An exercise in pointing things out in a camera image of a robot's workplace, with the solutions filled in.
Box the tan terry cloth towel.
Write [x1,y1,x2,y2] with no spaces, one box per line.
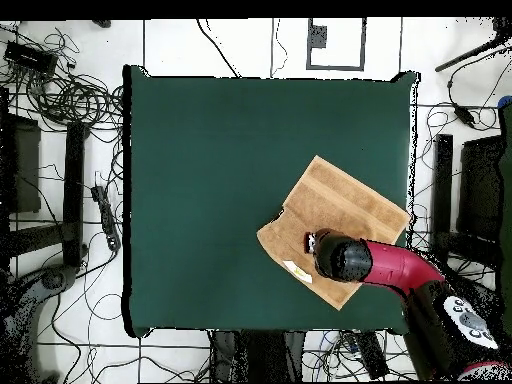
[256,154,412,311]

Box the black flat panel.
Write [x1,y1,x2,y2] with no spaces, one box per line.
[0,113,42,215]
[457,134,506,243]

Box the black power strip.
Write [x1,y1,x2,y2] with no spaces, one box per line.
[355,330,390,380]
[90,184,122,252]

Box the dark green table cloth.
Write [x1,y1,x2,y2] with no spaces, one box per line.
[121,63,419,339]

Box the black stand bar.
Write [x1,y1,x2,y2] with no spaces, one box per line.
[62,120,87,268]
[430,133,455,257]

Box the black power adapter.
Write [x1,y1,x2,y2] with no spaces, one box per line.
[452,102,477,128]

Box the dark grey square plate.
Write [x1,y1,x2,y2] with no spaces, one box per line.
[309,24,328,49]

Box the black tripod leg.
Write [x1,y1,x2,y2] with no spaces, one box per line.
[434,17,512,74]

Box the grey swivel chair base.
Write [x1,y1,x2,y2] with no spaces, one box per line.
[0,263,81,383]

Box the black box device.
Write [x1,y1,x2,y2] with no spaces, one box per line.
[3,40,59,77]

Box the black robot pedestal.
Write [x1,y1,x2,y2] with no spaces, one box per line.
[209,329,307,383]

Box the grey square floor frame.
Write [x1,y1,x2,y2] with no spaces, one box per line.
[306,17,367,72]

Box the black cable tangle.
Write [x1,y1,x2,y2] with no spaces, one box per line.
[23,27,125,133]

